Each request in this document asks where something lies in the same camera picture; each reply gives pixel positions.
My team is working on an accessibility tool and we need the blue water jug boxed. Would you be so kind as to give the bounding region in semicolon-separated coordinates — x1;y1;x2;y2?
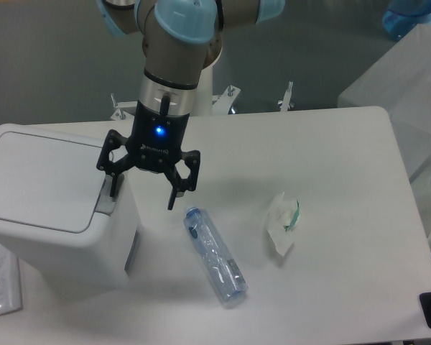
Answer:
381;1;431;41

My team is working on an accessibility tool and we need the translucent plastic box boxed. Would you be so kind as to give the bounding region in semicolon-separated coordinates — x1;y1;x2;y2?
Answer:
338;24;431;248

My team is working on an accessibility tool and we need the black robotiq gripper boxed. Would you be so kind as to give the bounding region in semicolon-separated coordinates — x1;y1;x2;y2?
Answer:
96;100;201;211

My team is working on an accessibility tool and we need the white push-lid trash can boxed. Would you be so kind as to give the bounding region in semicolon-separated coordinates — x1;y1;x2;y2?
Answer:
0;124;140;288

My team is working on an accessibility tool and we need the crumpled white tissue wrapper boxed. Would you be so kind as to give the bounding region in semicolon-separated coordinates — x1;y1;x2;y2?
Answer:
265;192;301;257

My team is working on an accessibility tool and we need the laminated white paper sheet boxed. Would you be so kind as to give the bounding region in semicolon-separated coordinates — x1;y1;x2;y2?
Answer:
0;244;22;316

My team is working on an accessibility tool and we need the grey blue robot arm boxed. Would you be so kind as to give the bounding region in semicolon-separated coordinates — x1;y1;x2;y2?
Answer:
96;0;285;208

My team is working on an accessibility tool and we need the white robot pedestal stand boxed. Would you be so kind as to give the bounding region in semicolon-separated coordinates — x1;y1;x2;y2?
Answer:
109;60;295;121

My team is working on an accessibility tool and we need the clear plastic water bottle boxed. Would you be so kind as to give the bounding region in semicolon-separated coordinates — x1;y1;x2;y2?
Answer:
183;207;248;305

